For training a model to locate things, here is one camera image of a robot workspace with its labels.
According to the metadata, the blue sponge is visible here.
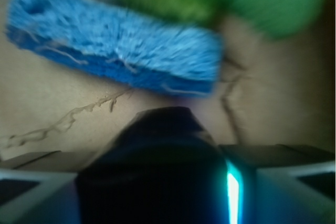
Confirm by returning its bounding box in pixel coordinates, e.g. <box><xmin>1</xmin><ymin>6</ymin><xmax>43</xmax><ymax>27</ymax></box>
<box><xmin>6</xmin><ymin>0</ymin><xmax>223</xmax><ymax>97</ymax></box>

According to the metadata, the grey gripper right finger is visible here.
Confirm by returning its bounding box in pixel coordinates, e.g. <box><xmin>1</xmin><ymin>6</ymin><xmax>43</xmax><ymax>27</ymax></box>
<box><xmin>220</xmin><ymin>144</ymin><xmax>335</xmax><ymax>223</ymax></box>

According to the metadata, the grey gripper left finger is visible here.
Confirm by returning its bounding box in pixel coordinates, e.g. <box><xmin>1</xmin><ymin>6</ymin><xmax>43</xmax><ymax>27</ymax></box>
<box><xmin>1</xmin><ymin>151</ymin><xmax>81</xmax><ymax>223</ymax></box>

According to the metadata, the brown paper bag bin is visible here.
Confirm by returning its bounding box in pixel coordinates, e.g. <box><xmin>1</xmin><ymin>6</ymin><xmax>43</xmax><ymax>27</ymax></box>
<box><xmin>1</xmin><ymin>0</ymin><xmax>335</xmax><ymax>159</ymax></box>

